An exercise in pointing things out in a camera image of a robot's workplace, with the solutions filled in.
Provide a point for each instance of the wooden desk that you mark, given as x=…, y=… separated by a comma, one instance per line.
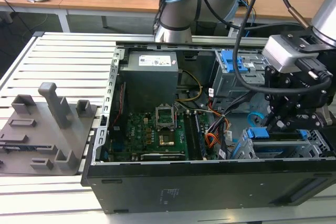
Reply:
x=110, y=1

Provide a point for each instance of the black graphics card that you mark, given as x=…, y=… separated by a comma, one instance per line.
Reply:
x=162, y=155

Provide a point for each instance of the green motherboard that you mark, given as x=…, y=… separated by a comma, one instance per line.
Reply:
x=139, y=134

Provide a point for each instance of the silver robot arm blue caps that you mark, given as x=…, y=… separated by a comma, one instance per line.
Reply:
x=178, y=6

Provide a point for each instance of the grey power supply unit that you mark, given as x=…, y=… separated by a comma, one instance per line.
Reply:
x=147, y=82

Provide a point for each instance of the grey drive cage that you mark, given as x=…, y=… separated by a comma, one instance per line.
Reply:
x=225, y=85

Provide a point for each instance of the hard disk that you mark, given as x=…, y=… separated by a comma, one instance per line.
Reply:
x=258, y=132

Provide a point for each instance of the RAM stick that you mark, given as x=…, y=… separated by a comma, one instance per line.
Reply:
x=200, y=134

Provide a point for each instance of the grey disk bay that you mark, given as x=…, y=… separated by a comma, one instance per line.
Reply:
x=313, y=153

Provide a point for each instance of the black open PC case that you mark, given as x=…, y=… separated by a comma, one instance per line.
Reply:
x=183, y=182

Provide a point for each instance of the CPU socket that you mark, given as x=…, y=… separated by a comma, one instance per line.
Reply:
x=165, y=119

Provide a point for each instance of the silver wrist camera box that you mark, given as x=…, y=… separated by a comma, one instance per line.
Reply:
x=286, y=53

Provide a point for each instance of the grey parts rack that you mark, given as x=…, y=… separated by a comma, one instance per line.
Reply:
x=50, y=140

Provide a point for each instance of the blue drive carrier latch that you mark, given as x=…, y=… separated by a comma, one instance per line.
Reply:
x=228, y=62

